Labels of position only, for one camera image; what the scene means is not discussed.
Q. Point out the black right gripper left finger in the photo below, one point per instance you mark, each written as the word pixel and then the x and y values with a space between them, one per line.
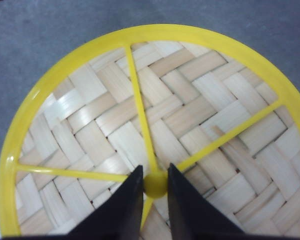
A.
pixel 120 215

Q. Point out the woven bamboo steamer lid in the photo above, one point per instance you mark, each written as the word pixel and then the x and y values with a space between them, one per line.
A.
pixel 155 95

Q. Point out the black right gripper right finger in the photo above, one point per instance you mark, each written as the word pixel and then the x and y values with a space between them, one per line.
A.
pixel 191 215

